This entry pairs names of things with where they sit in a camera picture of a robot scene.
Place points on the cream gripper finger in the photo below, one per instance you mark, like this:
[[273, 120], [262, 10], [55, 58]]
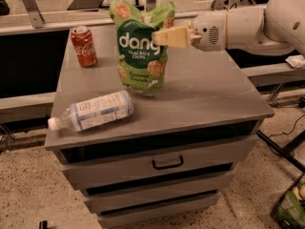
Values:
[[177, 37]]

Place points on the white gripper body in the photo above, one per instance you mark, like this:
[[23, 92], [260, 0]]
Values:
[[209, 32]]

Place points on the green rice chip bag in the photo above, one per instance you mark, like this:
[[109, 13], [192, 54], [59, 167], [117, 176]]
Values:
[[140, 63]]

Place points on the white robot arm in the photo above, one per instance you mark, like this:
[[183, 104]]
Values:
[[275, 28]]

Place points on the clear bottle with blue label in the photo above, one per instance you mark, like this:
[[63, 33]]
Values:
[[94, 112]]

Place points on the green bag in basket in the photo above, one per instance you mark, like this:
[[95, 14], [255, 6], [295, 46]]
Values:
[[290, 214]]

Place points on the white crumpled cloth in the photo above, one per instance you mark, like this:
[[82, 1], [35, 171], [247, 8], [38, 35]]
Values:
[[296, 61]]

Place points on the red cola can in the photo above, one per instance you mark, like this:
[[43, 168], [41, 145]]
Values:
[[81, 38]]

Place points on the grey drawer cabinet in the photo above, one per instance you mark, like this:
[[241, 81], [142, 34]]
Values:
[[208, 112]]

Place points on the black metal stand leg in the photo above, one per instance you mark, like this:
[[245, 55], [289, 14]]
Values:
[[281, 151]]

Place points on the black drawer handle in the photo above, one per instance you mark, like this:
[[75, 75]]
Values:
[[167, 164]]

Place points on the metal railing bracket left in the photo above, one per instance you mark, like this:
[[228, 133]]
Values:
[[35, 16]]

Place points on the black wire basket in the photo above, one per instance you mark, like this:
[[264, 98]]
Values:
[[298, 187]]

